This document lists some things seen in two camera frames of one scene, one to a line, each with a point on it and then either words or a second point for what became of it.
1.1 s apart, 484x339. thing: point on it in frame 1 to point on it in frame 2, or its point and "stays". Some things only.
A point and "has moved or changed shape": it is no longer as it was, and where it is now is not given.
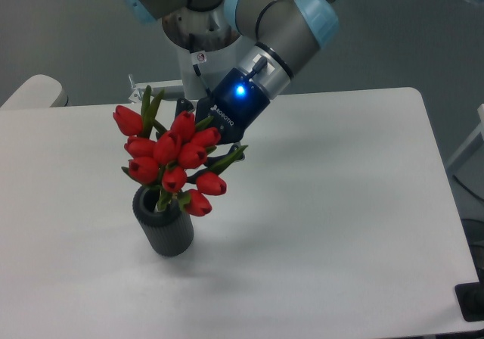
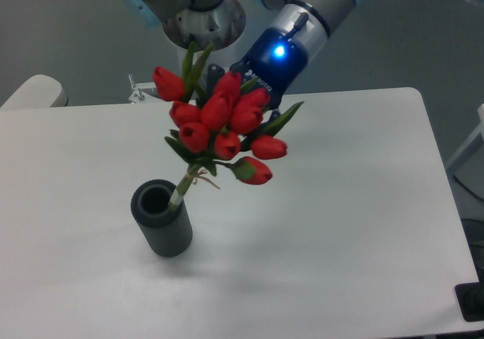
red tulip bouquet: x=177 y=161 has moved or changed shape
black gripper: x=234 y=103 to x=275 y=61
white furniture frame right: x=479 y=129 stays
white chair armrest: x=38 y=91 stays
